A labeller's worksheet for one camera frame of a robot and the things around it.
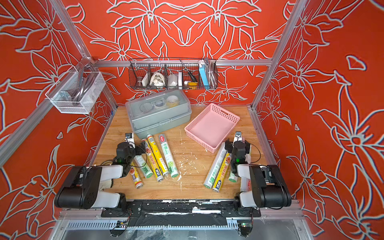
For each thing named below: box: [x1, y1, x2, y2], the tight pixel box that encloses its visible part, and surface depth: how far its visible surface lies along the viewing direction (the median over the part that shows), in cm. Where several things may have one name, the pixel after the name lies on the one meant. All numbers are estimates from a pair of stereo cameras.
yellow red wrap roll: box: [141, 138, 164, 183], surface depth 87 cm
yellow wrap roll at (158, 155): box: [146, 134, 169, 177], surface depth 91 cm
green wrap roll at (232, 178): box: [228, 171, 238, 183], surface depth 81 cm
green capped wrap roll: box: [134, 155, 154, 179], surface depth 85 cm
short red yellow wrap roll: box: [129, 166, 144, 189], surface depth 81 cm
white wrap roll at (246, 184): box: [240, 177, 252, 192], surface depth 79 cm
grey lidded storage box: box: [125, 89, 193, 139], surface depth 98 cm
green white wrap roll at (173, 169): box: [158, 133, 179, 178], surface depth 89 cm
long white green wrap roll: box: [203, 142, 227, 189], surface depth 85 cm
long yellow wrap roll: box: [212, 152, 232, 193], surface depth 83 cm
